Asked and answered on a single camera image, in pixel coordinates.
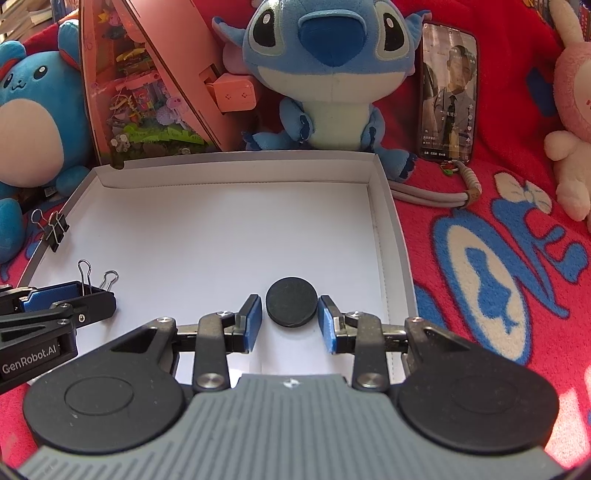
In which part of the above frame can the black binder clip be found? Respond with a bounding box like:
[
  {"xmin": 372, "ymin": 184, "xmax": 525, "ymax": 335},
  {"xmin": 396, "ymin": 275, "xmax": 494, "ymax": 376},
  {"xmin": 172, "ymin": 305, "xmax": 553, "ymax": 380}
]
[{"xmin": 76, "ymin": 259, "xmax": 120, "ymax": 301}]

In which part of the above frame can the black round puck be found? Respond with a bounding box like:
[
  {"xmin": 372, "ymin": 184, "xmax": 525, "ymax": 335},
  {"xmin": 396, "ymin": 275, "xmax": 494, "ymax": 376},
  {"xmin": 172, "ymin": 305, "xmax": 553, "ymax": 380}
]
[{"xmin": 266, "ymin": 277, "xmax": 318, "ymax": 328}]

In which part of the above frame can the small binder clip on box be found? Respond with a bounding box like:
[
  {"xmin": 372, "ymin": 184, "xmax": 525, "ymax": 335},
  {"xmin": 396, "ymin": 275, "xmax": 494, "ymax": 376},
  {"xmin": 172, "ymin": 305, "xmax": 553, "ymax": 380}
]
[{"xmin": 30, "ymin": 209, "xmax": 69, "ymax": 252}]

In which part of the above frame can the white cardboard box tray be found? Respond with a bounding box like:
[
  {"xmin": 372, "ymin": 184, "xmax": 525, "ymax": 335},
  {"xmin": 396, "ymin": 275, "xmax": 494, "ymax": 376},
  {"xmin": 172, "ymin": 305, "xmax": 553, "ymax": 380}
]
[{"xmin": 21, "ymin": 151, "xmax": 417, "ymax": 353}]

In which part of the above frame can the red cartoon blanket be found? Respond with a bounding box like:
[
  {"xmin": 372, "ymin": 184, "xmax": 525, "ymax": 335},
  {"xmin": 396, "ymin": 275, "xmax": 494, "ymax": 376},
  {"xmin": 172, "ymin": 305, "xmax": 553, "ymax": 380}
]
[{"xmin": 1, "ymin": 1, "xmax": 590, "ymax": 468}]

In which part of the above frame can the blue round mouse plush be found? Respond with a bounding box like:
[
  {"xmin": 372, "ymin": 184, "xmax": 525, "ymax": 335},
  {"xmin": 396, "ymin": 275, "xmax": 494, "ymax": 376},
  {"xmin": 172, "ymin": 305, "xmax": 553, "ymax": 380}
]
[{"xmin": 1, "ymin": 19, "xmax": 91, "ymax": 263}]

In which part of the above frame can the pink triangular toy box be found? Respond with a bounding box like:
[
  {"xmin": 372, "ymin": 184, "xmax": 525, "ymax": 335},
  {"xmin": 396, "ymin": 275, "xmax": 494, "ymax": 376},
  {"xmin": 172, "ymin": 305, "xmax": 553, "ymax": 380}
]
[{"xmin": 79, "ymin": 1, "xmax": 259, "ymax": 169}]

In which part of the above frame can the blue Stitch plush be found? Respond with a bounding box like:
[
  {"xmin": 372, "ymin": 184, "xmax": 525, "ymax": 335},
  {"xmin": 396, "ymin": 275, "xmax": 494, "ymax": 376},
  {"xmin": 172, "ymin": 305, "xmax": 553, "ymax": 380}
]
[{"xmin": 212, "ymin": 0, "xmax": 431, "ymax": 182}]

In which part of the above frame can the pink bunny plush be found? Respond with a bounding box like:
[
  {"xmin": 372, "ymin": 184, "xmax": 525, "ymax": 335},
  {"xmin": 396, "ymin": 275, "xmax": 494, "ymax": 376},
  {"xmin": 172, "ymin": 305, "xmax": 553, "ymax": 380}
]
[{"xmin": 544, "ymin": 0, "xmax": 591, "ymax": 222}]

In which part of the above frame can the black smartphone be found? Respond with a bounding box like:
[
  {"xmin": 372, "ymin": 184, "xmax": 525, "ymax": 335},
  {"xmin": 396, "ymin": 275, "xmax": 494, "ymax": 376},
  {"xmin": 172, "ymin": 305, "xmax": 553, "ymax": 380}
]
[{"xmin": 419, "ymin": 23, "xmax": 478, "ymax": 163}]

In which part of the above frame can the grey phone lanyard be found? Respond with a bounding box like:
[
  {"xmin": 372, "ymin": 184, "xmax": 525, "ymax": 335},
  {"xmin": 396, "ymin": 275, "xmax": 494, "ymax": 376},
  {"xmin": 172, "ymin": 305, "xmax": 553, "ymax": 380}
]
[{"xmin": 386, "ymin": 160, "xmax": 484, "ymax": 210}]

